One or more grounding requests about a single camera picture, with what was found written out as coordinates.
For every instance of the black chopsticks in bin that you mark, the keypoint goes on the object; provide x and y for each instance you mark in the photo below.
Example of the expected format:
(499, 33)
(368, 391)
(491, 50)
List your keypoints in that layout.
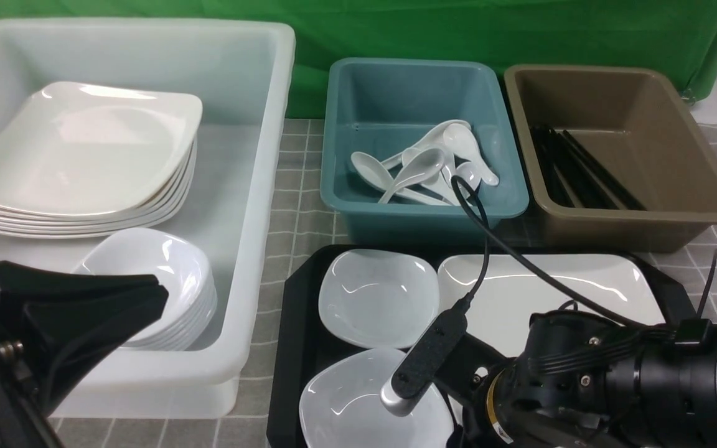
(576, 179)

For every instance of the white bowl lower tray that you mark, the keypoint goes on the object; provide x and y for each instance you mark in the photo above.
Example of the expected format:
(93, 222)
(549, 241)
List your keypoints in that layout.
(342, 407)

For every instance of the white bowl tray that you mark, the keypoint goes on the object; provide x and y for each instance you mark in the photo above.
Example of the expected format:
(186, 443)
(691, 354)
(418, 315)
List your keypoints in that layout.
(342, 407)
(378, 299)

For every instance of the brown plastic bin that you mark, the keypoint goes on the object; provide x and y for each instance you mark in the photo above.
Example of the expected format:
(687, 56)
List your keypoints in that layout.
(633, 121)

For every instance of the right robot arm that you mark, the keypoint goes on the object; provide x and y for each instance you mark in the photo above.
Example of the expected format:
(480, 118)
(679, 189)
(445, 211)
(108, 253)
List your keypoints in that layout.
(678, 381)

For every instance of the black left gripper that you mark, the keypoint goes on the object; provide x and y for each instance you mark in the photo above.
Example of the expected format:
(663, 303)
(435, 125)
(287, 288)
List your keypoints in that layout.
(55, 328)

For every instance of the stack of white plates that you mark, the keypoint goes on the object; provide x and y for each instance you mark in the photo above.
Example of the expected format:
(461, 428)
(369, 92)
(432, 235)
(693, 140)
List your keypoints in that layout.
(84, 161)

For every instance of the white spoon long top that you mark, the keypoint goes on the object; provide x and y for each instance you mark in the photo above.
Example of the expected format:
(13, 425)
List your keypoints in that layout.
(433, 138)

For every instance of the stack of white bowls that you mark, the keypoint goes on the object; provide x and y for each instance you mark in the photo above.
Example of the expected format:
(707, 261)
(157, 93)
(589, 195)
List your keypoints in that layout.
(182, 268)

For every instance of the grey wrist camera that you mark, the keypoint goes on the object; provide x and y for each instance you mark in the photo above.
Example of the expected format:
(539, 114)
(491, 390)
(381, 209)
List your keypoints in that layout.
(417, 371)

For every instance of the white spoon small right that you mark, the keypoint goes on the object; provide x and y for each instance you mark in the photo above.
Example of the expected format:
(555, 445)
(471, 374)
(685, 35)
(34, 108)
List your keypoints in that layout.
(467, 171)

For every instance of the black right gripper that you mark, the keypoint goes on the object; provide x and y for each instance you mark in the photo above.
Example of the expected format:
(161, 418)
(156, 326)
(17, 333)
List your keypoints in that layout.
(573, 385)

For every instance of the white bowl upper tray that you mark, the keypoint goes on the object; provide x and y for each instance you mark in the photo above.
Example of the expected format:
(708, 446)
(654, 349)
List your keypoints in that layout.
(378, 299)

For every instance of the green backdrop cloth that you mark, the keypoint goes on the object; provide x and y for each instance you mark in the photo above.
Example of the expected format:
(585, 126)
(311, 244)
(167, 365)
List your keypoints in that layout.
(675, 38)

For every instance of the large white rice plate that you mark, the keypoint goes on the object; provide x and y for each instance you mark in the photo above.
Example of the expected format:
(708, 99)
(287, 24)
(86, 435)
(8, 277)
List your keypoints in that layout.
(509, 294)

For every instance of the large white plastic tub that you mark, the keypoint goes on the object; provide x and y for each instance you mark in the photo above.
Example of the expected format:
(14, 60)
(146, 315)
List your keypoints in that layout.
(242, 72)

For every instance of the black serving tray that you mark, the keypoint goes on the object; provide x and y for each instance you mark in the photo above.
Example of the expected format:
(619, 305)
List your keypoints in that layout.
(305, 347)

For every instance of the teal plastic bin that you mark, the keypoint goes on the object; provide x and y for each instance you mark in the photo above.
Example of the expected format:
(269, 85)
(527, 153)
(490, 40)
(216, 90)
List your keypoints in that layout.
(382, 106)

